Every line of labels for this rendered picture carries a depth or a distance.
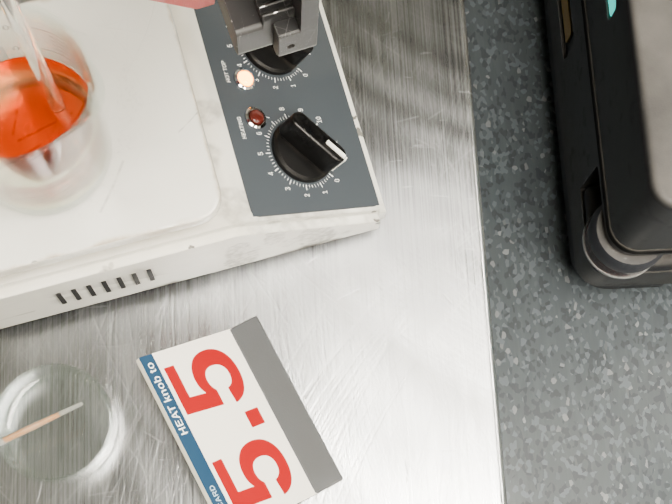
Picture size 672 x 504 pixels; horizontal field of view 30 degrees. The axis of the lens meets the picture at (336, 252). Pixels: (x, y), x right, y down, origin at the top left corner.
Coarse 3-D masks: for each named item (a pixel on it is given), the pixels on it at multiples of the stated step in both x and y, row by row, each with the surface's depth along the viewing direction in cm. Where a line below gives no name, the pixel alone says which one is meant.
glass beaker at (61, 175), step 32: (0, 32) 49; (32, 32) 49; (64, 32) 48; (64, 64) 51; (96, 96) 47; (96, 128) 49; (0, 160) 46; (32, 160) 47; (64, 160) 49; (96, 160) 51; (0, 192) 51; (32, 192) 50; (64, 192) 51
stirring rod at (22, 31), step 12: (0, 0) 41; (12, 0) 41; (12, 12) 42; (12, 24) 43; (24, 24) 43; (24, 36) 44; (24, 48) 45; (36, 48) 45; (36, 60) 46; (36, 72) 47; (48, 72) 47; (48, 84) 48; (48, 96) 49; (60, 96) 50; (60, 108) 51
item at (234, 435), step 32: (192, 352) 59; (224, 352) 60; (192, 384) 58; (224, 384) 59; (192, 416) 57; (224, 416) 58; (256, 416) 60; (224, 448) 57; (256, 448) 59; (224, 480) 56; (256, 480) 58; (288, 480) 59
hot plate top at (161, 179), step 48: (48, 0) 56; (96, 0) 56; (144, 0) 56; (96, 48) 56; (144, 48) 56; (144, 96) 55; (192, 96) 55; (144, 144) 55; (192, 144) 55; (96, 192) 54; (144, 192) 54; (192, 192) 54; (0, 240) 53; (48, 240) 53; (96, 240) 53
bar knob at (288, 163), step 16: (288, 128) 58; (304, 128) 57; (320, 128) 58; (272, 144) 58; (288, 144) 58; (304, 144) 58; (320, 144) 58; (336, 144) 58; (288, 160) 58; (304, 160) 59; (320, 160) 58; (336, 160) 58; (304, 176) 58; (320, 176) 59
